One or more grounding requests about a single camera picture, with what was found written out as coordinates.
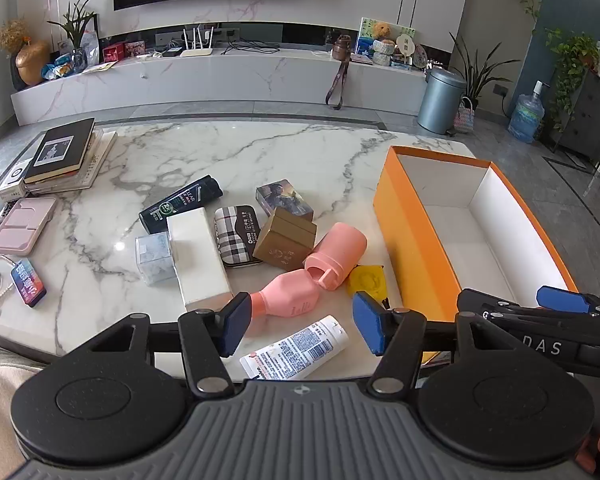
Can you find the woven bag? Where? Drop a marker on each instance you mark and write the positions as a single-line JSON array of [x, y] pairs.
[[464, 117]]

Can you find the small colourful phone-like box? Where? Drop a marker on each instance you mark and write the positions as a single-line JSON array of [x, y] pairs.
[[28, 282]]

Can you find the grey pedal trash can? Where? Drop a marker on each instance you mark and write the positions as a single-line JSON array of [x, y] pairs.
[[440, 102]]

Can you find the pink gift box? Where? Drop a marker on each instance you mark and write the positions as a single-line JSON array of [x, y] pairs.
[[135, 49]]

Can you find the gold vase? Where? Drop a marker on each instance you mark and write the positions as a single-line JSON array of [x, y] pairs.
[[31, 62]]

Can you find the illustrated card box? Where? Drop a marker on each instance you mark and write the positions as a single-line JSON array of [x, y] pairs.
[[282, 197]]

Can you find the grey flat box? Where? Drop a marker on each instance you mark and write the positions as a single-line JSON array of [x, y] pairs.
[[12, 175]]

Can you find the white router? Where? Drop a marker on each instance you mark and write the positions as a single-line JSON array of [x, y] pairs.
[[196, 50]]

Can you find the green pothos plant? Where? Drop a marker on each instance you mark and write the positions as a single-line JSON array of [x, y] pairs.
[[572, 65]]

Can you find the pink flat case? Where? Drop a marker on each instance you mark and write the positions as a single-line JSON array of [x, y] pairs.
[[22, 225]]

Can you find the red gift box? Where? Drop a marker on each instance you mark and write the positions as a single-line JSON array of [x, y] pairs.
[[113, 53]]

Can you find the potted snake plant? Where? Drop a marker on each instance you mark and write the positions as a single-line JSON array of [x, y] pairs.
[[477, 72]]

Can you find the white cream tube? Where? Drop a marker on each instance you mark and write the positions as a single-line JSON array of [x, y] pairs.
[[295, 352]]

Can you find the white marble television cabinet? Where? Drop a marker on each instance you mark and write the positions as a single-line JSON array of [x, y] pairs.
[[220, 82]]

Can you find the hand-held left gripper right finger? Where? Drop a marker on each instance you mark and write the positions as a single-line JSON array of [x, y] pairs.
[[367, 324]]

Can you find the orange cardboard box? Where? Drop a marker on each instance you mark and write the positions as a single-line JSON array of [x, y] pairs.
[[405, 230]]

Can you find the blue snack packet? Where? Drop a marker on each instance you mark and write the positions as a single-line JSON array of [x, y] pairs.
[[57, 67]]

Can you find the blue water jug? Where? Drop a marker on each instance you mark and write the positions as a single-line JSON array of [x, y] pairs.
[[526, 117]]

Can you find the clear plastic box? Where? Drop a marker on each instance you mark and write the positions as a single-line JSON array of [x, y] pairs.
[[152, 259]]

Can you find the dried flower bunch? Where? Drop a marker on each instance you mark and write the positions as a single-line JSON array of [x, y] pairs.
[[14, 34]]

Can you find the round patterned tin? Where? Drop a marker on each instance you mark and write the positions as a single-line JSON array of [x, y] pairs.
[[383, 52]]

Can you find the stack of books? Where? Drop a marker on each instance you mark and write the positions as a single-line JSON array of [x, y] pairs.
[[92, 165]]

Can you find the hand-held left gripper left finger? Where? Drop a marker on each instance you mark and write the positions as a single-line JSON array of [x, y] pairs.
[[236, 322]]

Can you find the pink cylindrical cup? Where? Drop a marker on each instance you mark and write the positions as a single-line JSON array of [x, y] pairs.
[[337, 252]]

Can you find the white rectangular box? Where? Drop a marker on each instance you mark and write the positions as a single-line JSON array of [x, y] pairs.
[[197, 260]]

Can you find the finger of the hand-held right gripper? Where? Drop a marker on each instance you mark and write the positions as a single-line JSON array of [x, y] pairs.
[[562, 299], [480, 301]]

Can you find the yellow tape measure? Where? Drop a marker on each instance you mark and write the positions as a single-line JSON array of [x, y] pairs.
[[367, 282]]

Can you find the pink bottle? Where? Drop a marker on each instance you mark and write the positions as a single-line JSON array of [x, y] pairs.
[[290, 295]]

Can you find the brown cardboard box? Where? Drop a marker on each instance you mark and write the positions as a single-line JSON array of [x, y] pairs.
[[285, 242]]

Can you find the dark grey cabinet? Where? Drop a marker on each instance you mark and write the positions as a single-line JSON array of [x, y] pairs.
[[592, 110]]

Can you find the green plant in glass vase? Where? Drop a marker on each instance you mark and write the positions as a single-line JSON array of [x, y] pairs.
[[77, 25]]

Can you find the person's beige clothing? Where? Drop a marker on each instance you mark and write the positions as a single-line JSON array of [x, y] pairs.
[[0, 400]]

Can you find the teddy bear picture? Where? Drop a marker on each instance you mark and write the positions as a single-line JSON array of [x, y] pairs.
[[367, 35]]

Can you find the dark shampoo bottle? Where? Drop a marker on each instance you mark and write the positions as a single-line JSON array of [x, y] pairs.
[[180, 205]]

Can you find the plaid case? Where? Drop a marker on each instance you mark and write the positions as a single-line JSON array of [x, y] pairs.
[[235, 235]]

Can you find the black book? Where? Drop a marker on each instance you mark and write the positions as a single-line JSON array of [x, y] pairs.
[[60, 150]]

